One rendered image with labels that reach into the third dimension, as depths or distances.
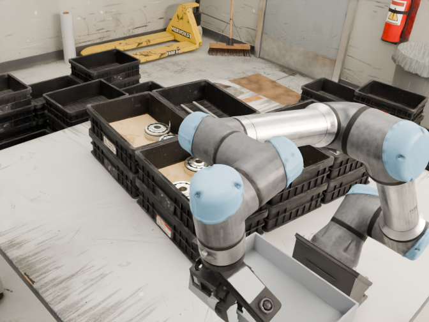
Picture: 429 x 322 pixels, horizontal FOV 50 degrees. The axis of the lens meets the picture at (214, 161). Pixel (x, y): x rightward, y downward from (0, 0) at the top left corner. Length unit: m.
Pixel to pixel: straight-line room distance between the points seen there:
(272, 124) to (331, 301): 0.39
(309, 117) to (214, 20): 4.81
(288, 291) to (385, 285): 0.65
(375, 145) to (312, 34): 3.89
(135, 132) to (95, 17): 3.28
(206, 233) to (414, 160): 0.51
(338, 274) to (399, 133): 0.51
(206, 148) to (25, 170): 1.32
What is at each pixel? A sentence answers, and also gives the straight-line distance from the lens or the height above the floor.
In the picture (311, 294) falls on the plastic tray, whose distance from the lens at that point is 1.03.
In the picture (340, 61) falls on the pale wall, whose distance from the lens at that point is 4.70.
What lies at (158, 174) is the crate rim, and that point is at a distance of 1.50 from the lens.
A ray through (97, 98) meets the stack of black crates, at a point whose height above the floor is 0.49.
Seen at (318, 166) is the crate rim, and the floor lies 0.93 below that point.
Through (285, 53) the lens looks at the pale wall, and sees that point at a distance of 5.07.
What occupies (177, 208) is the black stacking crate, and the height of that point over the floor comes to 0.86.
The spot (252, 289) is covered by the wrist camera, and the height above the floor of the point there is 1.22.
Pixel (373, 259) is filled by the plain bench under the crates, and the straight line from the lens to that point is 1.69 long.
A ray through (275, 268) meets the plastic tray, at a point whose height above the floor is 1.04.
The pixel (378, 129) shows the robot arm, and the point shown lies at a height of 1.36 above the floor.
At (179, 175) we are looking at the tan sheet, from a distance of 1.67.
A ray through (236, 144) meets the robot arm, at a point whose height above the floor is 1.42.
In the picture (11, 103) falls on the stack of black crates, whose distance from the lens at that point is 2.93.
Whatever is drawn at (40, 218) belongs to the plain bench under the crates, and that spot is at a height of 0.70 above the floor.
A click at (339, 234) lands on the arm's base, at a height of 0.92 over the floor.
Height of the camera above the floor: 1.78
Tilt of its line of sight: 33 degrees down
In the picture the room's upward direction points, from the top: 5 degrees clockwise
